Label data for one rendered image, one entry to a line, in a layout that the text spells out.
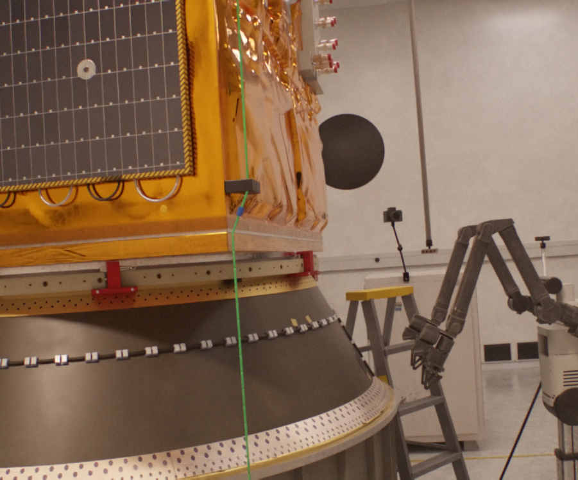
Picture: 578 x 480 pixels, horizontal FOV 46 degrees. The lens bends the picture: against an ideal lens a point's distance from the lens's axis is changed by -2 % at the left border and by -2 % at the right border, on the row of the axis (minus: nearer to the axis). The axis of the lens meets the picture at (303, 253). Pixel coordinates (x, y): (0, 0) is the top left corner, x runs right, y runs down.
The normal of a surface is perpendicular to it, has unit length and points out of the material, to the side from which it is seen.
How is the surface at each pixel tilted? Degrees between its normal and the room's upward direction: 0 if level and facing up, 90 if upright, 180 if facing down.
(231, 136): 89
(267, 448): 43
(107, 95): 90
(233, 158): 91
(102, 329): 62
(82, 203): 92
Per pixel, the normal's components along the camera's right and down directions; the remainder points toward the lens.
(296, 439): 0.42, -0.76
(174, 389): 0.36, -0.50
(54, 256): -0.14, 0.00
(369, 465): -0.45, 0.02
